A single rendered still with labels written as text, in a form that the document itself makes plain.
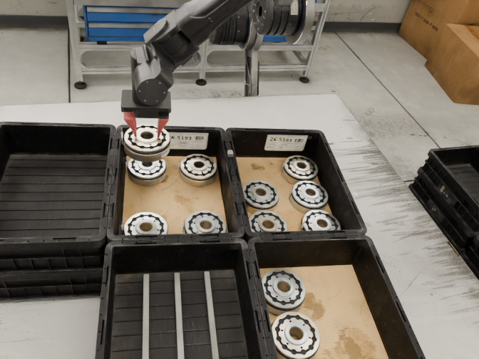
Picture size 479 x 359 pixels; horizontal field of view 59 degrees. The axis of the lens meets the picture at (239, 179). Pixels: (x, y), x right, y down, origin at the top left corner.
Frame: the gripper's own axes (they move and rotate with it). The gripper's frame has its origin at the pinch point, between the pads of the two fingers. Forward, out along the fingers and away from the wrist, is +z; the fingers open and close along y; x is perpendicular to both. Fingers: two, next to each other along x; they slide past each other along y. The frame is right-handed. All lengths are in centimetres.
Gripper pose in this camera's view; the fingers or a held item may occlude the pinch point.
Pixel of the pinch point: (147, 132)
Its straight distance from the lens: 98.8
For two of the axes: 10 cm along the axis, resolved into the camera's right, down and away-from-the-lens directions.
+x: -1.4, -7.0, 7.0
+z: -1.3, 7.1, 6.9
